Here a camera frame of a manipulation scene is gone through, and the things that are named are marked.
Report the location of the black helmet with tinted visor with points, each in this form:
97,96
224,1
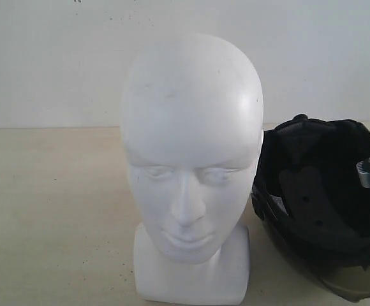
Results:
308,194

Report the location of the white mannequin head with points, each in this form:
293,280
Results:
192,132

